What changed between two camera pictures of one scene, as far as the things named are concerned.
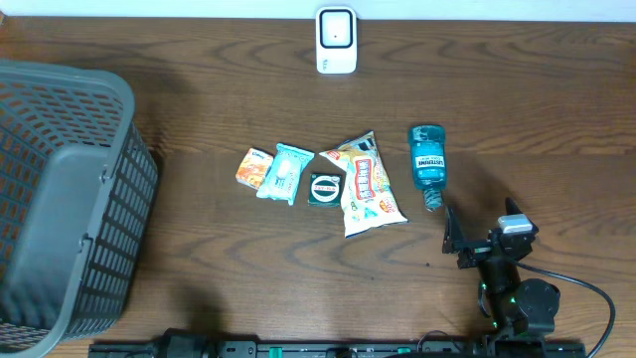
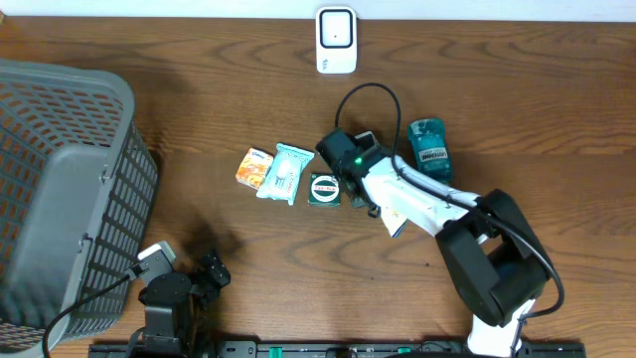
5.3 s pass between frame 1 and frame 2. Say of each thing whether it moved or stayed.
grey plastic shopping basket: stayed
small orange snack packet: stayed
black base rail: stayed
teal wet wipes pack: stayed
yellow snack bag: moved
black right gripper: moved
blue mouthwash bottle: moved
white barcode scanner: stayed
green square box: stayed
